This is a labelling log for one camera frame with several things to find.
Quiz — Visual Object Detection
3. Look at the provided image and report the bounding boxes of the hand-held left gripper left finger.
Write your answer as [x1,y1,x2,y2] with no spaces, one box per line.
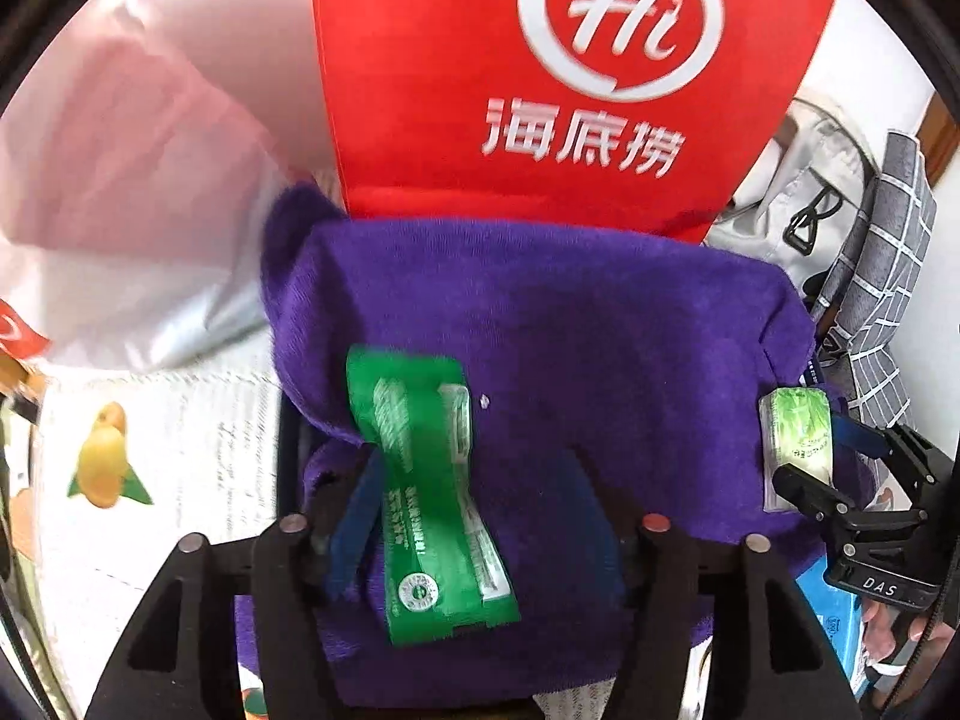
[84,454,391,720]

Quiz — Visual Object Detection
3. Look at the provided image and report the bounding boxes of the light green tissue pack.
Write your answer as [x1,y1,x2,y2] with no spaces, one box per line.
[759,388,835,512]

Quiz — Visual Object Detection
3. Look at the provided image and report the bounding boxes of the blue cardboard box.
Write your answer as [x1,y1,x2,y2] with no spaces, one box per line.
[795,562,878,698]

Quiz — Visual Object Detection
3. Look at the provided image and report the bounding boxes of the white plastic shopping bag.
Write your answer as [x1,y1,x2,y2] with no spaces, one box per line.
[0,0,346,372]

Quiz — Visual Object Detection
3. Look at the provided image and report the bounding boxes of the person's right hand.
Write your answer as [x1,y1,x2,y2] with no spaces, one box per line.
[861,598,942,685]

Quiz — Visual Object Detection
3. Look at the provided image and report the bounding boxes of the grey fabric bag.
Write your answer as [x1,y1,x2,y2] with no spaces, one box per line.
[705,97,878,293]

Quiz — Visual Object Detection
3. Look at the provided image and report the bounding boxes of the red paper bag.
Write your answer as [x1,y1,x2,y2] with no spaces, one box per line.
[309,0,841,248]

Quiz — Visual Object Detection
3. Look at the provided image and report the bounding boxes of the grey checkered cloth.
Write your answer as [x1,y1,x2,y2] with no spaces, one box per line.
[810,131,938,428]

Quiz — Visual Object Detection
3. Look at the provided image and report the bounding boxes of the green plastic packet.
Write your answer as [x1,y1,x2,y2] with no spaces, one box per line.
[345,345,522,646]

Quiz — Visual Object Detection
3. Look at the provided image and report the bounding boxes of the wooden door frame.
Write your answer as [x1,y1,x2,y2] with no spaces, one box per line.
[924,86,960,192]

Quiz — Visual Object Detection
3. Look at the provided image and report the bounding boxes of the purple towel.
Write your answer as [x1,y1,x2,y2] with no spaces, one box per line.
[236,180,878,717]

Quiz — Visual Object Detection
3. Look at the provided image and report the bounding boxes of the fruit print tablecloth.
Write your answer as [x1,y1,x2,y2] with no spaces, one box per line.
[0,356,721,720]

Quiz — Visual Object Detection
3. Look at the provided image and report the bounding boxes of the floral fabric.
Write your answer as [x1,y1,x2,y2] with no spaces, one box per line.
[0,420,80,720]

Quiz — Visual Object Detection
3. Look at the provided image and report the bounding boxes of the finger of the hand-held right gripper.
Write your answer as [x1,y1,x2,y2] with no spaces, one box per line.
[832,416,942,500]
[772,463,931,541]

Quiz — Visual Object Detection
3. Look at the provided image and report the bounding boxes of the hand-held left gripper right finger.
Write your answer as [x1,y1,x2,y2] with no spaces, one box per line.
[566,450,863,720]

